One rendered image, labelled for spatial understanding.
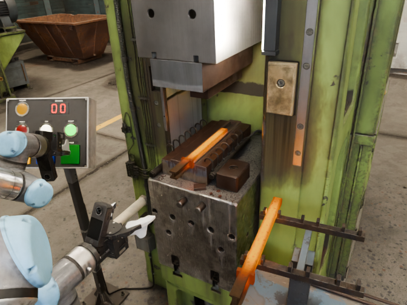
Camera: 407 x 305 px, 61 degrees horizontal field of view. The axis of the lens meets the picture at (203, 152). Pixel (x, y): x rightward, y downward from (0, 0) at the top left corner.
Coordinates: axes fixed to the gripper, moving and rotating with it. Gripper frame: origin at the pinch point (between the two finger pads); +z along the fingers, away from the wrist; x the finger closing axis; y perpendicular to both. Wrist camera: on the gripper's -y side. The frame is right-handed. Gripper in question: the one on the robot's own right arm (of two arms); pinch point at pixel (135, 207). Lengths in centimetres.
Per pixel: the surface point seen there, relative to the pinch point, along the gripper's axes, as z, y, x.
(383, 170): 236, 100, 67
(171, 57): 30.7, -37.5, -3.7
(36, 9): 556, 10, -776
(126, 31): 45, -42, -33
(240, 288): -8.3, 6.1, 38.0
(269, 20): 41, -48, 25
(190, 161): 29.3, -1.0, 1.8
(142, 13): 31, -50, -13
